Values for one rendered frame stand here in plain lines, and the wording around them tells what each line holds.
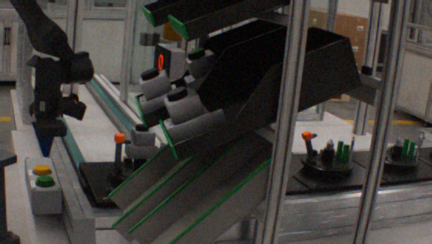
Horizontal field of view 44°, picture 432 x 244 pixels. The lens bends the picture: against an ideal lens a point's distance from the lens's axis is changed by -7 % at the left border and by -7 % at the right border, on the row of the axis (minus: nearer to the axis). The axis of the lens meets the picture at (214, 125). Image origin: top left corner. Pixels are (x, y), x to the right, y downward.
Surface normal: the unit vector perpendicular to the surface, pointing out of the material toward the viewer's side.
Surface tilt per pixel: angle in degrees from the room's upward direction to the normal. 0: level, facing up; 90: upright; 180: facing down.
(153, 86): 91
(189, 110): 90
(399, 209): 90
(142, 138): 90
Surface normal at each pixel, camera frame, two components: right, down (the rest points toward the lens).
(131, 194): 0.22, 0.28
